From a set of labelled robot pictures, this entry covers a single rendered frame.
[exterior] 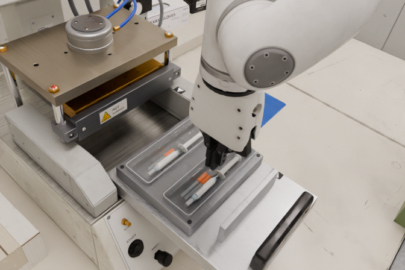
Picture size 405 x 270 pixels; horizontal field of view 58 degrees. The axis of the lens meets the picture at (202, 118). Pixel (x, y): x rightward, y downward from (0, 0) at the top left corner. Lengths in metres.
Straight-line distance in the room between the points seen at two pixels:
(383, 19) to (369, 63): 1.58
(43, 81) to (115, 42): 0.16
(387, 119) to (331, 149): 0.27
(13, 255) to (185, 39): 0.89
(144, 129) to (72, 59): 0.22
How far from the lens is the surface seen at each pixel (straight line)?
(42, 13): 0.83
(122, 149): 0.74
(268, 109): 1.16
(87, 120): 0.63
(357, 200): 1.01
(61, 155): 0.65
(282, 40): 0.33
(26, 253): 0.78
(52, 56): 0.68
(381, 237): 0.98
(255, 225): 0.61
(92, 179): 0.62
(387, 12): 3.10
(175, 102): 0.78
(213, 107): 0.49
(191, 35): 1.37
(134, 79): 0.69
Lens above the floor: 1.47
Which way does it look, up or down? 42 degrees down
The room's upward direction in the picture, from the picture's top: 8 degrees clockwise
